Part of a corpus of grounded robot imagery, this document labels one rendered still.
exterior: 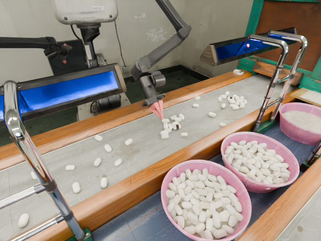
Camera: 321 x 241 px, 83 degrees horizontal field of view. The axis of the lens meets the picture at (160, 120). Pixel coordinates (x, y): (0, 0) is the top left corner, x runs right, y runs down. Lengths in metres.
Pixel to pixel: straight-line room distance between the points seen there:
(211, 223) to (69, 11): 1.09
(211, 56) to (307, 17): 0.80
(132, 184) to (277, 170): 0.52
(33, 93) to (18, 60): 2.22
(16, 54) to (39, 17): 0.48
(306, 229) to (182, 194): 0.35
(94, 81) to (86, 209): 0.36
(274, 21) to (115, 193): 1.34
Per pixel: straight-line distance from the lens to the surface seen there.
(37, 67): 2.72
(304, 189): 0.76
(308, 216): 0.73
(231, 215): 0.63
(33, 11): 2.62
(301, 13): 1.43
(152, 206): 0.68
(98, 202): 0.61
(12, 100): 0.40
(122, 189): 0.62
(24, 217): 0.69
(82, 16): 1.15
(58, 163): 0.80
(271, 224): 0.63
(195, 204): 0.62
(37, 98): 0.48
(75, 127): 0.90
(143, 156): 0.73
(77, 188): 0.67
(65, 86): 0.49
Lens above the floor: 1.28
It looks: 36 degrees down
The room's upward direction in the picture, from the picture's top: straight up
